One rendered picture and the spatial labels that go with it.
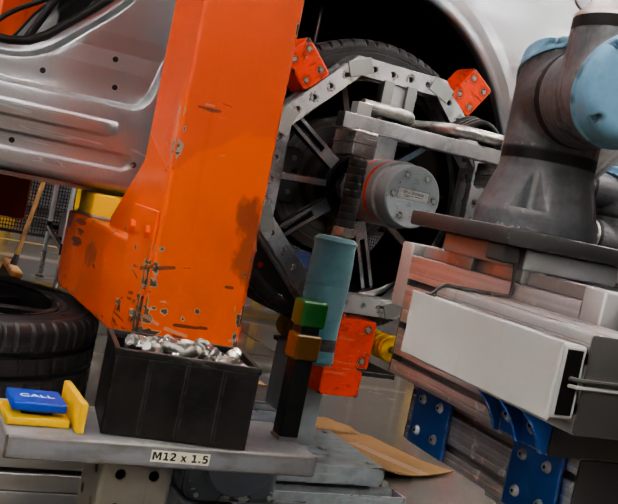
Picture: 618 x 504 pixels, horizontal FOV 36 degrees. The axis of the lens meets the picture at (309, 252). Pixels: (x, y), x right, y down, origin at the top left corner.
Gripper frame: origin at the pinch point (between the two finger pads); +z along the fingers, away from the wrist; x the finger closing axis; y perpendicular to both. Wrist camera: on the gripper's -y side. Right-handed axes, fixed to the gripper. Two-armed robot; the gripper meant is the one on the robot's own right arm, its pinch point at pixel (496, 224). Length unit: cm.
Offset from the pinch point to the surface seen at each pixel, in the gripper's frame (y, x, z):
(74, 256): -23, -33, 76
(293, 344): -24, 35, 58
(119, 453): -40, 43, 82
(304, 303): -18, 36, 58
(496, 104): 28.9, -31.0, -15.8
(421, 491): -82, -77, -51
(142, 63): 18, -34, 70
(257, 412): -43, 3, 46
